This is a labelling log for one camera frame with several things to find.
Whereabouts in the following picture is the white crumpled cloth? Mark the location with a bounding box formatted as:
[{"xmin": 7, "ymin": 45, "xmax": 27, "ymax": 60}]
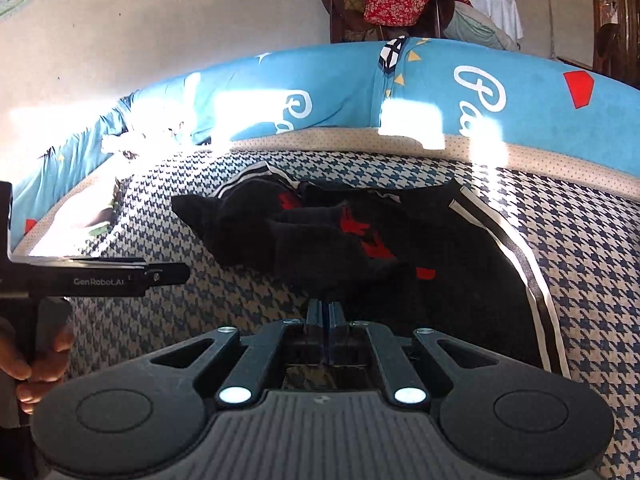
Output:
[{"xmin": 100, "ymin": 122, "xmax": 193, "ymax": 161}]

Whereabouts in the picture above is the brown wooden chair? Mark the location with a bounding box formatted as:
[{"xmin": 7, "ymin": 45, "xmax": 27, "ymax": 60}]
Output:
[{"xmin": 317, "ymin": 0, "xmax": 451, "ymax": 43}]

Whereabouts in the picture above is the person's left hand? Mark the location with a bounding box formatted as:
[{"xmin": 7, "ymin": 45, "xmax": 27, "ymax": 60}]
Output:
[{"xmin": 0, "ymin": 316, "xmax": 76, "ymax": 403}]

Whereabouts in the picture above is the pale green pillow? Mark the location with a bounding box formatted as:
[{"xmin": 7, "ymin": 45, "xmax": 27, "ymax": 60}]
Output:
[{"xmin": 442, "ymin": 2, "xmax": 518, "ymax": 52}]

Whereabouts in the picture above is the dark wooden door frame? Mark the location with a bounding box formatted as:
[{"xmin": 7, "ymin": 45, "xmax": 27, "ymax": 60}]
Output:
[{"xmin": 587, "ymin": 0, "xmax": 640, "ymax": 83}]

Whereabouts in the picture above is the white tablecloth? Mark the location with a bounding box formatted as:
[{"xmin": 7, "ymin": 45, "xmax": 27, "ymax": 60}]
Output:
[{"xmin": 462, "ymin": 0, "xmax": 524, "ymax": 41}]

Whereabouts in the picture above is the black shirt with red print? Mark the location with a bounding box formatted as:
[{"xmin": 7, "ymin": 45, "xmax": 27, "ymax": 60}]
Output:
[{"xmin": 171, "ymin": 162, "xmax": 571, "ymax": 378}]

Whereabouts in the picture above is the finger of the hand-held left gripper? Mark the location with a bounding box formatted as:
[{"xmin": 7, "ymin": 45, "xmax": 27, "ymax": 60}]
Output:
[{"xmin": 145, "ymin": 263, "xmax": 191, "ymax": 285}]

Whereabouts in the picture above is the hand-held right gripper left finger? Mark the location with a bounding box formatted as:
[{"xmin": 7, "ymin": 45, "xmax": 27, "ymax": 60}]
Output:
[{"xmin": 147, "ymin": 299, "xmax": 329, "ymax": 408}]

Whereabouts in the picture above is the blue printed cloth cover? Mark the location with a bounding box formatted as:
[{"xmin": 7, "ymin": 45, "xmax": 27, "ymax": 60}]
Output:
[{"xmin": 10, "ymin": 40, "xmax": 640, "ymax": 253}]

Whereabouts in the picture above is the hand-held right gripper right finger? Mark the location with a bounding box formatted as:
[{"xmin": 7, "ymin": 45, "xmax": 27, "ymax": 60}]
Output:
[{"xmin": 328, "ymin": 300, "xmax": 493, "ymax": 407}]

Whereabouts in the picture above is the blue beige houndstooth blanket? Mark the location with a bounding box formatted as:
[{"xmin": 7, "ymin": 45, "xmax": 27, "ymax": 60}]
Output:
[{"xmin": 65, "ymin": 147, "xmax": 640, "ymax": 480}]

